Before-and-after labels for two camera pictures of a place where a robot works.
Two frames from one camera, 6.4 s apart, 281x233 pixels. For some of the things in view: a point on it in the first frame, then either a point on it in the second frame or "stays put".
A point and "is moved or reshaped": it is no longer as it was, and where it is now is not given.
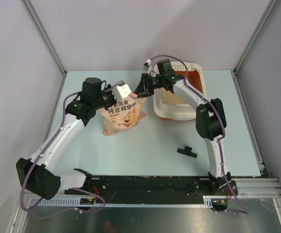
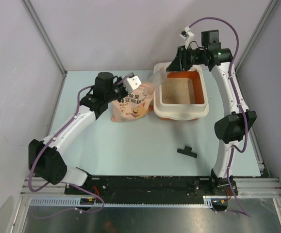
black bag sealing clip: [187, 151] stays put
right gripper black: [144, 88] → [180, 63]
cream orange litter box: [168, 105] stays put
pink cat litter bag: [125, 113] is moved or reshaped
